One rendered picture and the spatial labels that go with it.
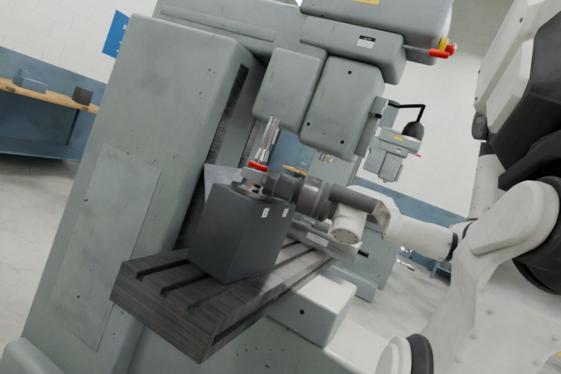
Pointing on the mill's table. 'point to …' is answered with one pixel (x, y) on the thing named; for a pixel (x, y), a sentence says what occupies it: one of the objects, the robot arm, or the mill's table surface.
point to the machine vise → (298, 225)
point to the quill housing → (341, 107)
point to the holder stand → (239, 232)
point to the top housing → (383, 7)
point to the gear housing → (358, 45)
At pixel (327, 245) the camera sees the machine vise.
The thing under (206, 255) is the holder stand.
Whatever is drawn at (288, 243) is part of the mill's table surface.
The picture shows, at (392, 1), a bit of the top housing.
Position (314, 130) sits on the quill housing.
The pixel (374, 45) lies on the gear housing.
